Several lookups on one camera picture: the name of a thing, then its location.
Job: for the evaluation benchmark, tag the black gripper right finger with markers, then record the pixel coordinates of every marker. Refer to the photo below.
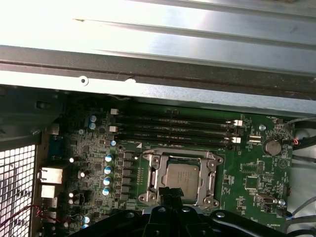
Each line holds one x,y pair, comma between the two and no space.
192,224

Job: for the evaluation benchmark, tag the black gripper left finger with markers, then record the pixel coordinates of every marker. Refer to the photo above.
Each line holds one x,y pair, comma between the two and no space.
158,222

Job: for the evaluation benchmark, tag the silver CPU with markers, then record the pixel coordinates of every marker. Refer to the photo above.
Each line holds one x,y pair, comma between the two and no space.
182,175

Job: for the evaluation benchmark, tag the metal socket cover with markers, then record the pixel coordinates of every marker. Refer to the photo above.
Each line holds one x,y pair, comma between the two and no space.
159,168

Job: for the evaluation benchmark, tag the metal locking lever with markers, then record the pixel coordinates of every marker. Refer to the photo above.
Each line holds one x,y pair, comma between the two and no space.
145,153

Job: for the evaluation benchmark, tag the CPU socket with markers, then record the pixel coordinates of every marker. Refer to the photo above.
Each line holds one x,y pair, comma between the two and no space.
144,196

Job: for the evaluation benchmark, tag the green motherboard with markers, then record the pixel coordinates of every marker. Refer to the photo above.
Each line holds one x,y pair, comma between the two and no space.
234,158

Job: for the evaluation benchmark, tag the round coin battery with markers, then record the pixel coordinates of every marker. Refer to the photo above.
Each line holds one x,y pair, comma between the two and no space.
271,147

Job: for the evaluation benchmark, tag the black PC case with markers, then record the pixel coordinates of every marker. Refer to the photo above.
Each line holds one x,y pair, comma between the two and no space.
172,66

